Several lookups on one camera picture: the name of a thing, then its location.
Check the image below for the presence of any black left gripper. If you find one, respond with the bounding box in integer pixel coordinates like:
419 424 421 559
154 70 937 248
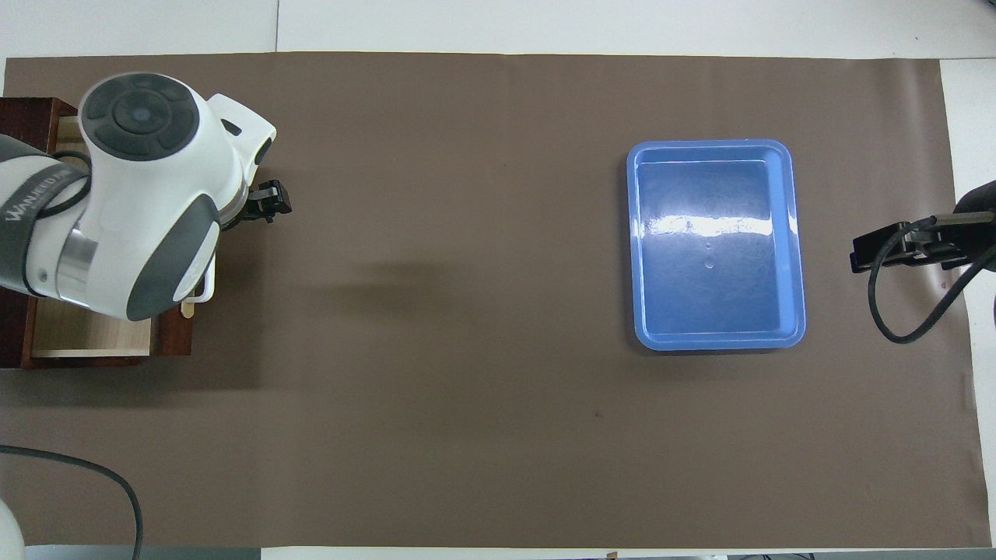
221 180 293 231

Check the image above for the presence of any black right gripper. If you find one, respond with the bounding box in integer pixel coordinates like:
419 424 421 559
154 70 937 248
850 180 996 274

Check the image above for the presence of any white drawer handle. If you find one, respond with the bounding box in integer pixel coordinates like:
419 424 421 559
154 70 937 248
181 255 216 318

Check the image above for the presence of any wooden drawer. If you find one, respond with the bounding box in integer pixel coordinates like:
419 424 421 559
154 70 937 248
22 115 194 368

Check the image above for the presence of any blue plastic tray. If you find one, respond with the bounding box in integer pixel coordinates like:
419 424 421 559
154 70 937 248
626 139 807 352

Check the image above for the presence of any brown table mat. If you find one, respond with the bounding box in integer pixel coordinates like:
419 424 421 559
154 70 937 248
0 51 975 548

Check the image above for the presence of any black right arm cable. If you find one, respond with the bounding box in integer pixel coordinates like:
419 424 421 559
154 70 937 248
867 215 996 344

